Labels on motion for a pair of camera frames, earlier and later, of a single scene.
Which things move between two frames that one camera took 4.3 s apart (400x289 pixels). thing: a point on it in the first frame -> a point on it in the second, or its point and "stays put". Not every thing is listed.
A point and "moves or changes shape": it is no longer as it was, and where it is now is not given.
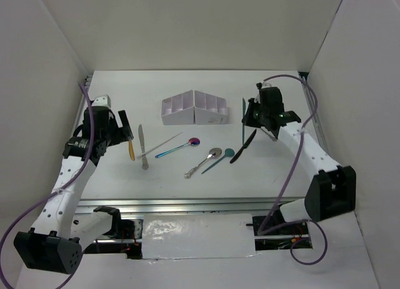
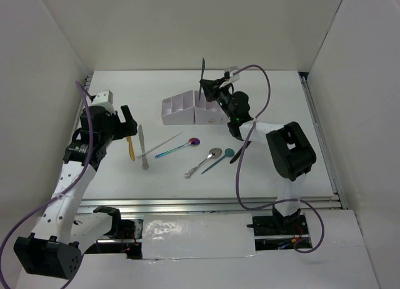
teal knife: x=244 y=112 moves or changes shape
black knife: x=244 y=146 stays put
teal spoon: x=229 y=152 stays put
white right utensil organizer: x=209 y=109 stays put
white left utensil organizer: x=179 y=109 stays put
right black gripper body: x=255 y=114 -> x=222 y=96
